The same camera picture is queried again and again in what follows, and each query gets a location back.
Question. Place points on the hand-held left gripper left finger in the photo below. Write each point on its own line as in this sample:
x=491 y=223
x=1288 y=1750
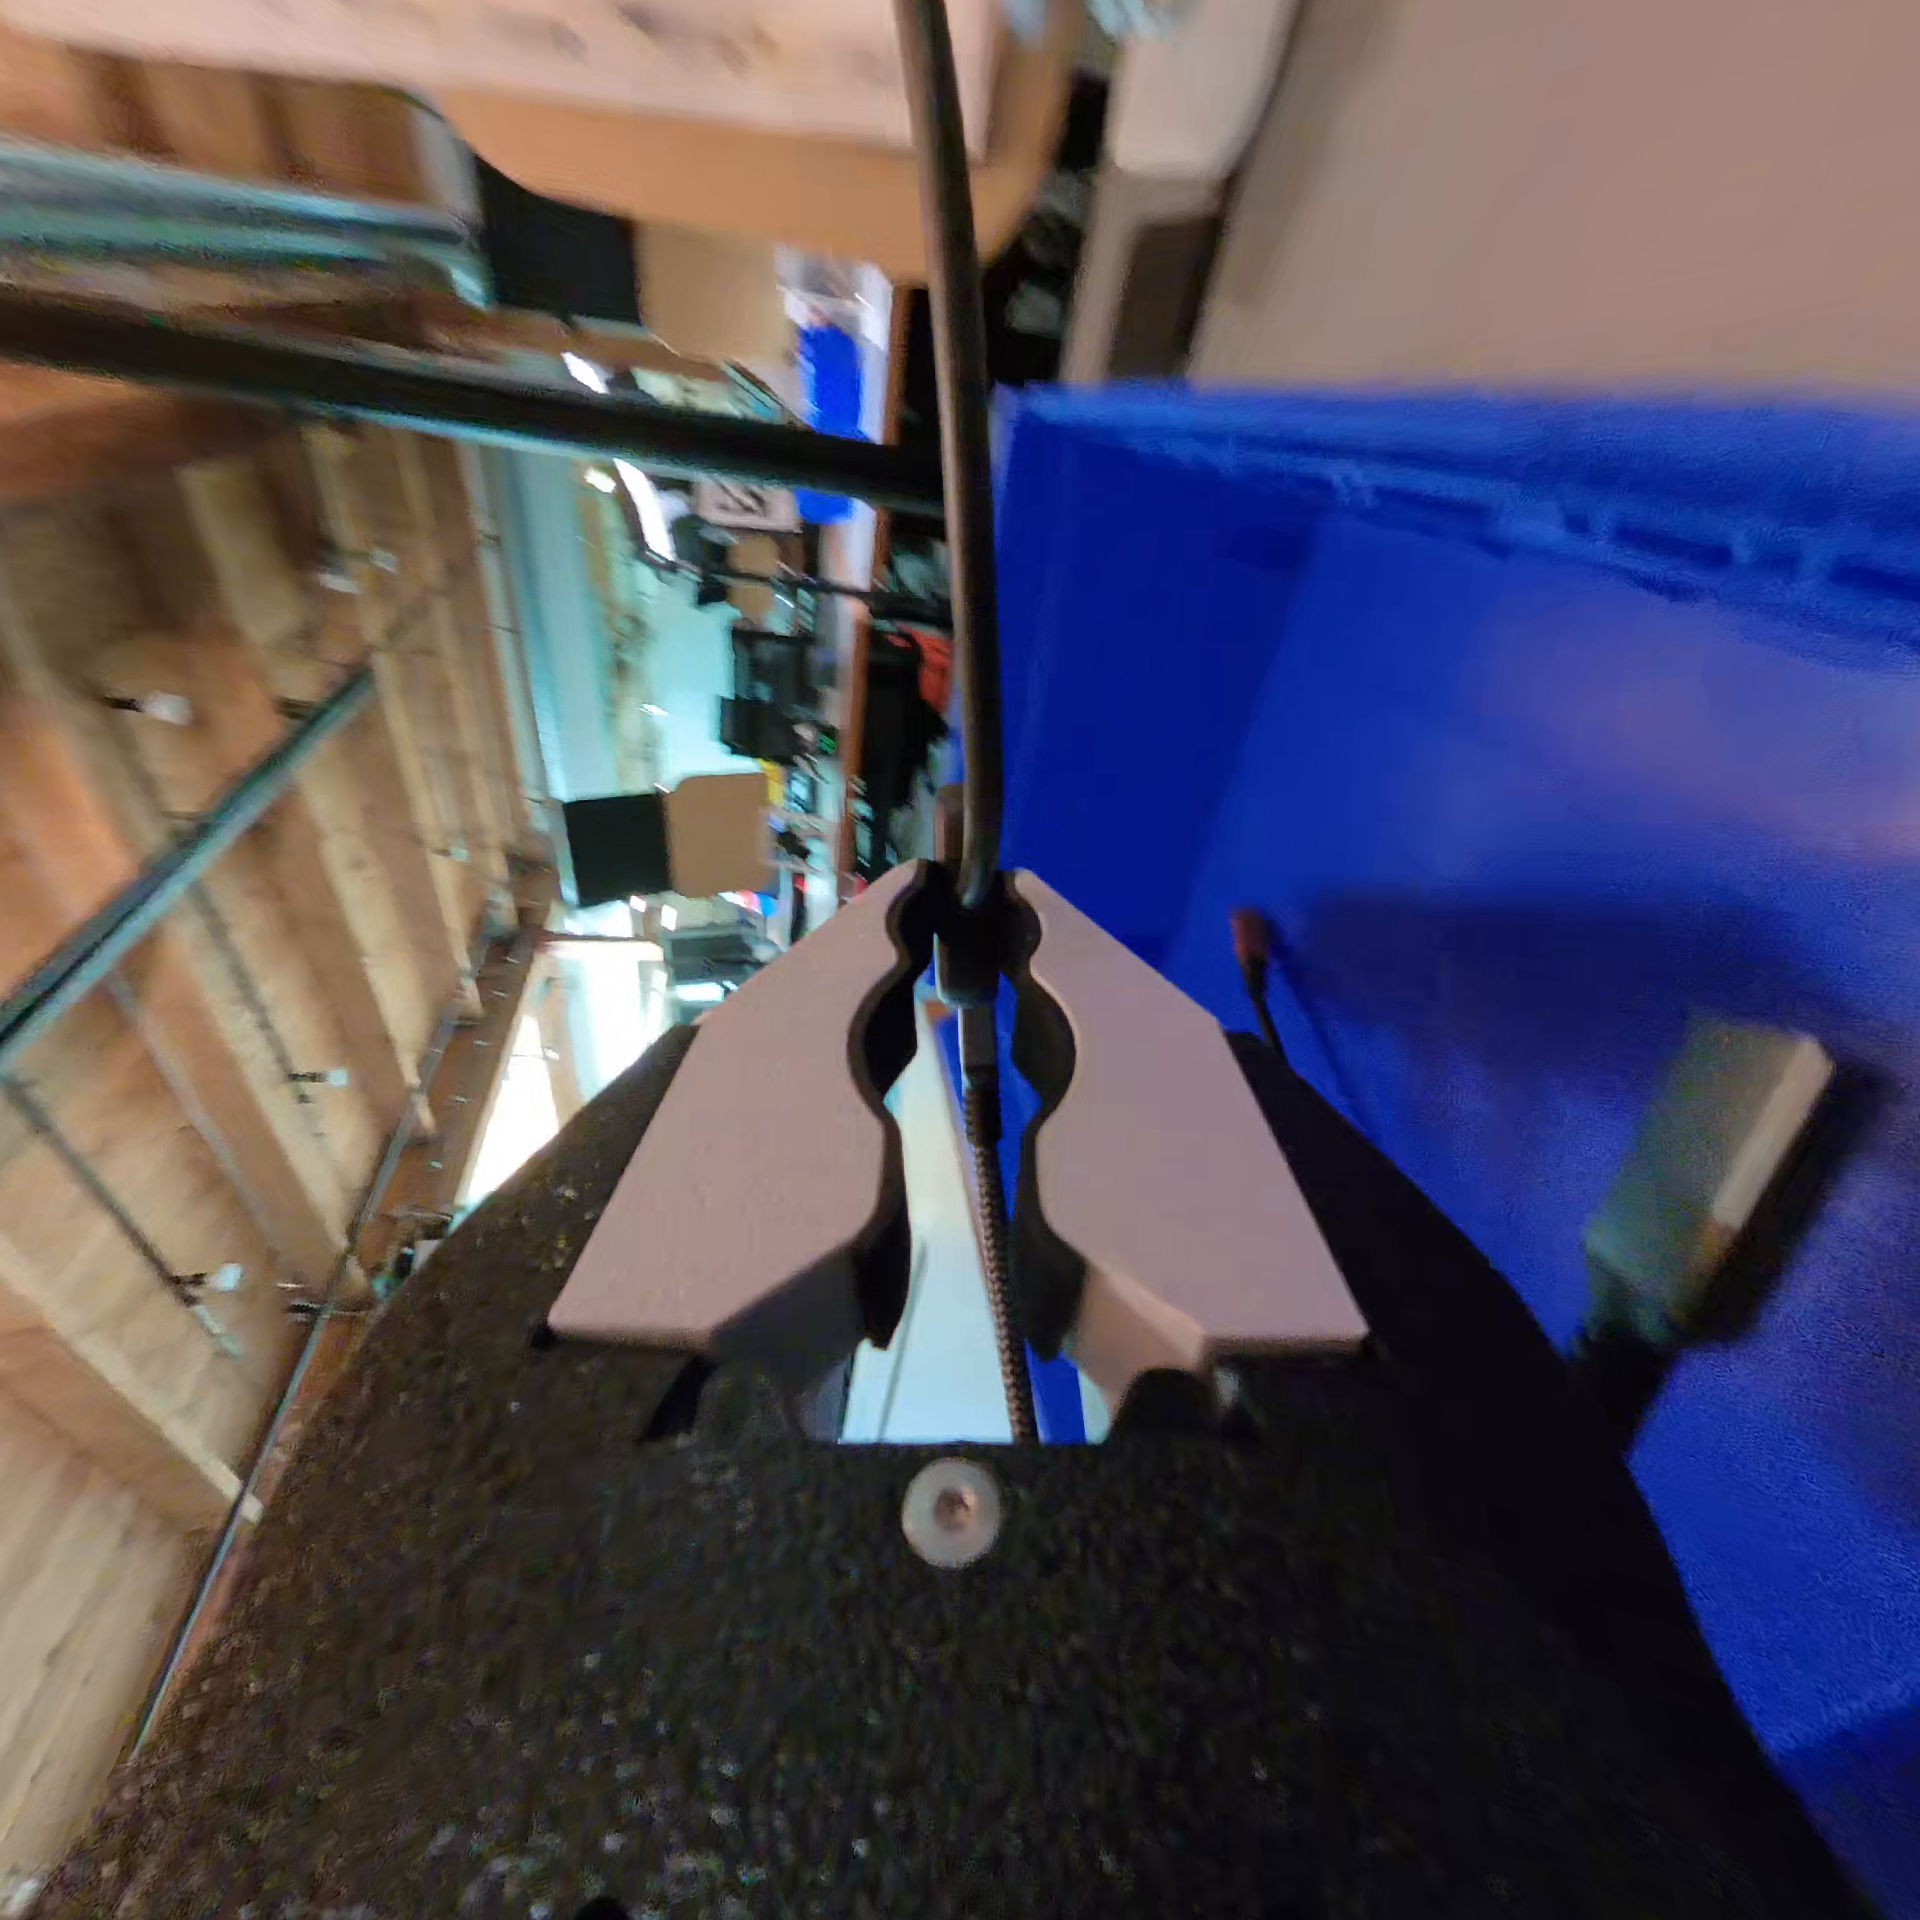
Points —
x=751 y=1155

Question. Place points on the silver usb plug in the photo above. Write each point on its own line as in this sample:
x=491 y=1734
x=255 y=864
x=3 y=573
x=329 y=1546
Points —
x=1711 y=1172

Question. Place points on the blue plastic bin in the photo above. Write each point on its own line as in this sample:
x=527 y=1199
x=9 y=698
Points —
x=1501 y=722

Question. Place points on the black metal pole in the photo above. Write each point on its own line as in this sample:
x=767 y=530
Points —
x=451 y=398

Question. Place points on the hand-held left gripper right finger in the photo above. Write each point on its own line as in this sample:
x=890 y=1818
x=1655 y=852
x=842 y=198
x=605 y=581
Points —
x=1184 y=1186

